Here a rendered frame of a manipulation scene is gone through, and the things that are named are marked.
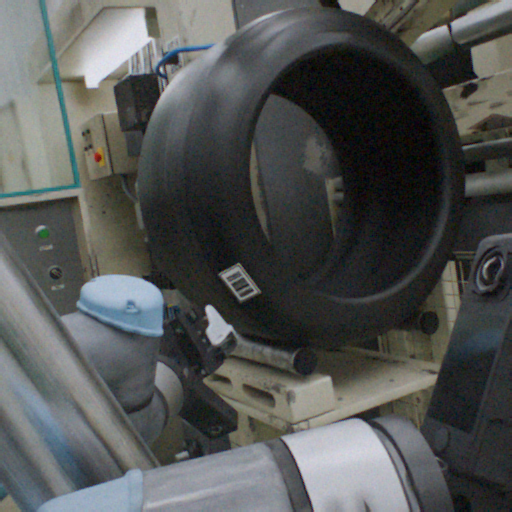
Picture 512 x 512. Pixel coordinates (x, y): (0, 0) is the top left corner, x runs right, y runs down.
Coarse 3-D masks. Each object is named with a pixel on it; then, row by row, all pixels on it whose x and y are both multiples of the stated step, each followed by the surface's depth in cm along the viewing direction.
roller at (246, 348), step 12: (240, 336) 128; (252, 336) 126; (240, 348) 126; (252, 348) 122; (264, 348) 118; (276, 348) 115; (288, 348) 113; (300, 348) 111; (252, 360) 124; (264, 360) 118; (276, 360) 114; (288, 360) 111; (300, 360) 109; (312, 360) 110; (300, 372) 109
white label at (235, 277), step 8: (224, 272) 103; (232, 272) 103; (240, 272) 102; (224, 280) 104; (232, 280) 103; (240, 280) 103; (248, 280) 103; (232, 288) 104; (240, 288) 104; (248, 288) 104; (256, 288) 103; (240, 296) 105; (248, 296) 104
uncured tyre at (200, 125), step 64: (192, 64) 116; (256, 64) 103; (320, 64) 138; (384, 64) 115; (192, 128) 101; (384, 128) 143; (448, 128) 122; (192, 192) 101; (384, 192) 147; (448, 192) 121; (192, 256) 106; (256, 256) 103; (384, 256) 143; (448, 256) 123; (256, 320) 108; (320, 320) 109; (384, 320) 115
